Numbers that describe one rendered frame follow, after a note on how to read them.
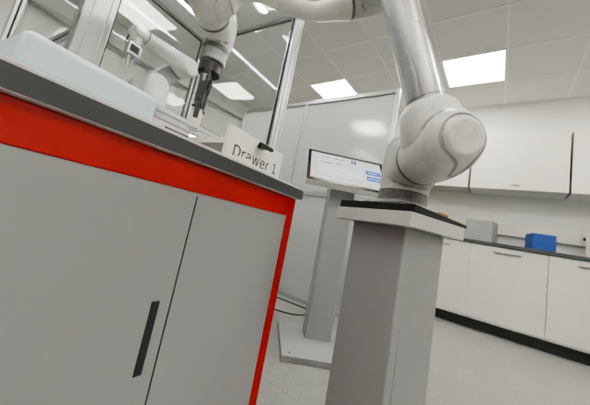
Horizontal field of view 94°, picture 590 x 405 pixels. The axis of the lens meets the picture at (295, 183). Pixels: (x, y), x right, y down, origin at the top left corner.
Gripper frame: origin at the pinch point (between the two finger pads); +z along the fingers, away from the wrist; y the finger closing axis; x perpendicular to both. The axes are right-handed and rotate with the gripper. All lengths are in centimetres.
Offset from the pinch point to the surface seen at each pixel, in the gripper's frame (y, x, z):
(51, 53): -60, 5, 17
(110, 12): -5.0, 30.7, -23.4
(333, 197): 70, -80, 2
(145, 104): -53, -2, 17
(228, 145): -9.5, -12.6, 7.9
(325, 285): 71, -85, 56
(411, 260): -24, -69, 30
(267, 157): 3.9, -26.2, 5.0
